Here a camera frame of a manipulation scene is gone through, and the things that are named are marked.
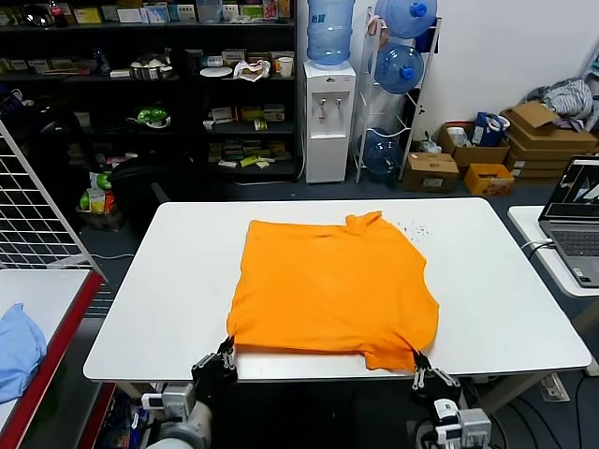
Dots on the white water dispenser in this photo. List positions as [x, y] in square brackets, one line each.
[327, 154]

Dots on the white plastic bag with bread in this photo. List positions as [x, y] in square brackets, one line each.
[252, 70]

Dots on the blue water jug with label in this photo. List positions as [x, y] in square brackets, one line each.
[330, 37]

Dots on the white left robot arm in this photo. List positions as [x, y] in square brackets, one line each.
[187, 430]

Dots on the green toy fruit bowl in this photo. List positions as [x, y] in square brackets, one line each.
[152, 116]

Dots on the lime green box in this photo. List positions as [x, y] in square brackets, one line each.
[249, 162]

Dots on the pale blue box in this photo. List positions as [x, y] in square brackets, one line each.
[155, 13]

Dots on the cola bottle red label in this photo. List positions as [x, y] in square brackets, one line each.
[57, 11]

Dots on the red-edged white side table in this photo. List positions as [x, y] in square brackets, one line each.
[65, 337]

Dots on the black shelving unit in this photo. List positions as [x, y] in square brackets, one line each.
[140, 25]

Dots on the pink box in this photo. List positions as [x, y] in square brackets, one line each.
[271, 8]

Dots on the sealed brown cardboard box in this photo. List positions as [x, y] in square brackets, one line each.
[430, 175]

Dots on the shiny round glass bowl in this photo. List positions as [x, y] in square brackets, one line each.
[35, 14]

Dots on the metal bowl with eggs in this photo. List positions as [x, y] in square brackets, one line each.
[150, 70]

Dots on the stacked cardboard boxes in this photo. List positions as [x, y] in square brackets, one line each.
[552, 128]

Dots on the white metal jug rack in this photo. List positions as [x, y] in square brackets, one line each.
[367, 84]

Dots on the open brown cardboard box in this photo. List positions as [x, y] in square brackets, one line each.
[482, 154]

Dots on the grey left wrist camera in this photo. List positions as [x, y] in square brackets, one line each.
[175, 397]

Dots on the white plate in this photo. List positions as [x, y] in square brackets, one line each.
[216, 71]

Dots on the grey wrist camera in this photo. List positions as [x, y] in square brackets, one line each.
[175, 397]
[475, 425]

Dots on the plastic water bottle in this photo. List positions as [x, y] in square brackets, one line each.
[101, 63]

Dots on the light blue cloth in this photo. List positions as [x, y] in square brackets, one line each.
[18, 351]

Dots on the clear plastic container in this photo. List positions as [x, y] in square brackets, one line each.
[209, 11]

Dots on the white paper cup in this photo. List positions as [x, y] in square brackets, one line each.
[285, 66]

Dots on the yellow cardboard box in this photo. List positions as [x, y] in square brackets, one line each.
[486, 184]

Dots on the yellow orange snack packet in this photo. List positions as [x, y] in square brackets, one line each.
[103, 202]

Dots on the white table leg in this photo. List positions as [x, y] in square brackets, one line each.
[515, 390]
[133, 392]

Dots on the flat cardboard box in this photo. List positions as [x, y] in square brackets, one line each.
[538, 173]
[533, 156]

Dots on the grey clothes pile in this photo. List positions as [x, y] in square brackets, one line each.
[568, 96]

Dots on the grey laptop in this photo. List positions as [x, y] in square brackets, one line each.
[575, 243]

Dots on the black office chair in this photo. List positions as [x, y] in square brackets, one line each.
[140, 187]

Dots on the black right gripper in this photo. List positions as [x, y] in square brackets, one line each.
[437, 386]

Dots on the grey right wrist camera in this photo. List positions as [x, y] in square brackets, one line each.
[475, 425]

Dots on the green snack packet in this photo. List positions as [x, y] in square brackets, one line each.
[100, 180]

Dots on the orange t-shirt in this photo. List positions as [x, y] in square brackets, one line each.
[327, 290]

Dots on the white red medicine box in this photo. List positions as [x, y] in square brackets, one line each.
[223, 114]

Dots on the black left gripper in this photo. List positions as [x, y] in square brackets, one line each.
[210, 374]

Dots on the blue paper bag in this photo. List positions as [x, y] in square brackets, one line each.
[484, 128]

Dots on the dark basket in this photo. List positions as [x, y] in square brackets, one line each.
[100, 221]

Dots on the yellow green box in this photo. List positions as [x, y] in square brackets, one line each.
[252, 113]

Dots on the blue water jug blue cap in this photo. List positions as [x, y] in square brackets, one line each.
[398, 18]
[395, 70]

